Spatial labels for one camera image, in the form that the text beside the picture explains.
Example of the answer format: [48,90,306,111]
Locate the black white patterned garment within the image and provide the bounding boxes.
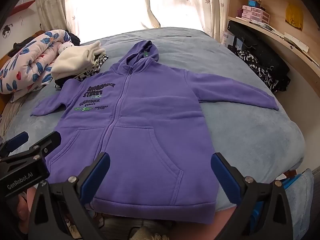
[235,50,290,93]

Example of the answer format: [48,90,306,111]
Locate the purple zip hoodie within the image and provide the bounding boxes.
[30,40,279,222]

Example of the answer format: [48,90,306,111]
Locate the black white patterned folded clothes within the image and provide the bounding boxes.
[54,52,110,89]

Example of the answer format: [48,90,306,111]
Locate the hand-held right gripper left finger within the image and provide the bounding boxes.
[28,152,111,240]

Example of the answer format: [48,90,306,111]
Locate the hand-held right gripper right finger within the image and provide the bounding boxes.
[211,152,293,240]

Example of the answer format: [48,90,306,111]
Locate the wooden shelf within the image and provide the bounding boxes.
[226,0,320,105]

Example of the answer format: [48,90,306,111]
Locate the red wall decoration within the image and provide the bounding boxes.
[15,0,35,12]

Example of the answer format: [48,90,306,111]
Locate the white board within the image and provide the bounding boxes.
[284,32,309,53]

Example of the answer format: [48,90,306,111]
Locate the pink drawer organizer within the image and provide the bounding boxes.
[241,4,271,23]

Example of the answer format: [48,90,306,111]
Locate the yellow cloth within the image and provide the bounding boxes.
[285,2,304,26]

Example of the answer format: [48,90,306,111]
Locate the bed with light blue blanket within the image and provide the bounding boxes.
[0,27,307,213]

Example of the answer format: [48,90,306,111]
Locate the white plush toy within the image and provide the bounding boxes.
[58,42,75,55]

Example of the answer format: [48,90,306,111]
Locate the cream folded garment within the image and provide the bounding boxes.
[51,41,107,80]

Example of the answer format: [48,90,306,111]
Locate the white box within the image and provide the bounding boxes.
[222,31,237,47]

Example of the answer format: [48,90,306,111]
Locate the black case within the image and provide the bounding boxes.
[227,20,290,80]

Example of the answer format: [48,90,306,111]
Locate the black wall sticker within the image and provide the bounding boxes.
[2,22,14,39]

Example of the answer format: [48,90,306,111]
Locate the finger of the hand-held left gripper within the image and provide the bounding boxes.
[22,131,62,161]
[0,131,29,158]

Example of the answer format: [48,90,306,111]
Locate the dark knit cloth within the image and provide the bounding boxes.
[67,31,81,47]

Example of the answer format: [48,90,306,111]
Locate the cream patterned curtain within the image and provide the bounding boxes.
[197,0,230,43]
[35,0,80,39]
[141,0,160,29]

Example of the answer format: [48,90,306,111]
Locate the floral quilt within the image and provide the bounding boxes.
[0,29,72,103]

